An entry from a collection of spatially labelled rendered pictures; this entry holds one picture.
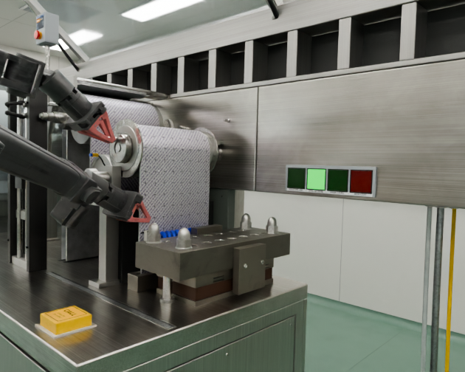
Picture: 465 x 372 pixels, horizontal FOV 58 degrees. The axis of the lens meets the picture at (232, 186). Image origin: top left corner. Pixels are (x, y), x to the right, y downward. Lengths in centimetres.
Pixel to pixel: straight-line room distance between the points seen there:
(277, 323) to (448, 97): 65
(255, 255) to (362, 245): 266
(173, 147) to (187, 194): 14
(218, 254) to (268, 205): 318
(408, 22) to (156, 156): 65
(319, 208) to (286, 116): 270
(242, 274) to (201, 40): 78
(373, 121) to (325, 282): 295
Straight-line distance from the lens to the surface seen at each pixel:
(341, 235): 372
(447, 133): 96
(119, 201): 98
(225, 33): 135
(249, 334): 102
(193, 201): 116
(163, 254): 93
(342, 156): 105
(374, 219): 357
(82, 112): 102
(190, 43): 146
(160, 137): 109
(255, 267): 104
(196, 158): 116
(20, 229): 139
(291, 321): 115
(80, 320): 87
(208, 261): 94
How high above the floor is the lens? 122
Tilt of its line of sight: 3 degrees down
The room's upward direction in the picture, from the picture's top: 2 degrees clockwise
